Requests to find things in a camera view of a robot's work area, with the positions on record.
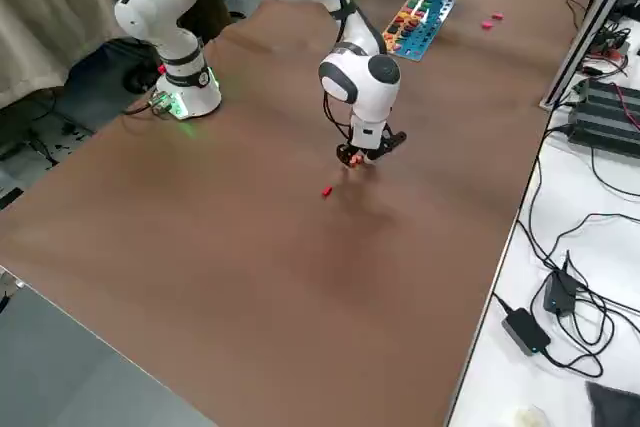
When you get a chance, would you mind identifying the colourful wooden toy board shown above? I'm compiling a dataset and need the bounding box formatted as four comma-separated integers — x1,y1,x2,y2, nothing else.
381,0,458,63

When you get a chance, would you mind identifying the white round object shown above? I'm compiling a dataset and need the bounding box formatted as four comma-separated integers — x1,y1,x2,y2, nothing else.
514,405,549,427

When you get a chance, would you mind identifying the black power supply unit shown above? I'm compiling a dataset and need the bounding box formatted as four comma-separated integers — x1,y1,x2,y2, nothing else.
567,96,640,158
574,76,640,121

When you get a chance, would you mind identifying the beige curtain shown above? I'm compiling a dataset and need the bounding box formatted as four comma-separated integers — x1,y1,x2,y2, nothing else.
0,0,146,109

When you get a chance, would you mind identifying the black bag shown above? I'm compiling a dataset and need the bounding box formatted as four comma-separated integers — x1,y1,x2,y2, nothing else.
67,36,166,96

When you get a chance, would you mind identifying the black base cable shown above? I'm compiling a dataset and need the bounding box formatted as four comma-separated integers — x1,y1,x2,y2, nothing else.
121,96,169,117

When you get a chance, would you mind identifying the black power adapter box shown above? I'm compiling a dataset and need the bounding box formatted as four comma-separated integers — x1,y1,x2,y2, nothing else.
542,269,581,318

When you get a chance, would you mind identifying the black bench cable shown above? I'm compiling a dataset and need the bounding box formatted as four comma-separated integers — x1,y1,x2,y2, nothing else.
514,124,640,273
492,246,640,379
589,144,640,198

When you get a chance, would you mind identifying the electronics board with wires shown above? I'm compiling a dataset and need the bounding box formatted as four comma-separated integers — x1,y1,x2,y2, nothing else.
589,21,632,76

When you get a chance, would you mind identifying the grey side table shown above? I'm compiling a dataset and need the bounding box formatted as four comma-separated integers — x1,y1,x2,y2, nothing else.
0,266,219,427

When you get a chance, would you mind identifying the flat black power adapter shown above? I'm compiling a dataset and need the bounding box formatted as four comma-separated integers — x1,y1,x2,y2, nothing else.
501,307,553,357

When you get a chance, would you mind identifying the aluminium frame post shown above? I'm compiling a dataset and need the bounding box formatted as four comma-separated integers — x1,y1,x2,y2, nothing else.
537,0,640,111

